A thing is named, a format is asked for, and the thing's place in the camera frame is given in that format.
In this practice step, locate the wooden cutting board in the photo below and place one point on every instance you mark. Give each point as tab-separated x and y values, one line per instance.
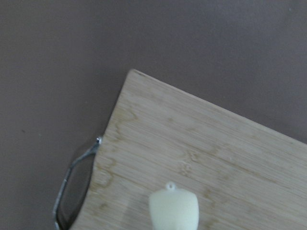
246	176

